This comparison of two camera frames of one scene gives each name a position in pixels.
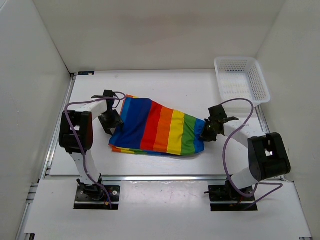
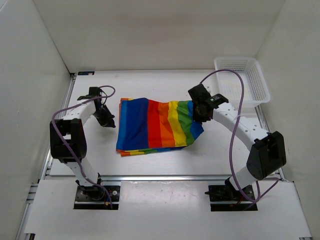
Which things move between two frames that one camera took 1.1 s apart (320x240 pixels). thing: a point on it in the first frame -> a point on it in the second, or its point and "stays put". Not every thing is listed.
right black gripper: (205, 136) -> (197, 118)
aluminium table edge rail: (174, 178) stays put
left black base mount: (94, 196) stays put
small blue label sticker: (86, 73) stays put
